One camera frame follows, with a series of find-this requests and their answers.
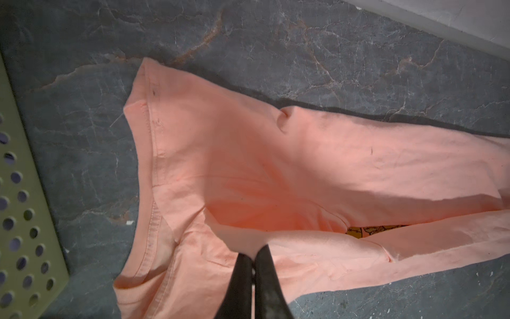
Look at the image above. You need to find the salmon pink printed t-shirt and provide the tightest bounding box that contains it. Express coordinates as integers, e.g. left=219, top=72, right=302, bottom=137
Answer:
left=114, top=58, right=509, bottom=318

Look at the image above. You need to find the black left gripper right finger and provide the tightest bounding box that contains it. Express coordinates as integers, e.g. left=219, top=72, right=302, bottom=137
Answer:
left=254, top=245, right=294, bottom=319

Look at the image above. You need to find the green plastic basket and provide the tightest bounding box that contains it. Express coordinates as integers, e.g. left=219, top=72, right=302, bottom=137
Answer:
left=1, top=66, right=69, bottom=318

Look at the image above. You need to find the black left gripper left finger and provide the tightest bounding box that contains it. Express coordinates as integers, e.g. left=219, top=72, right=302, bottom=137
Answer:
left=214, top=253, right=253, bottom=319

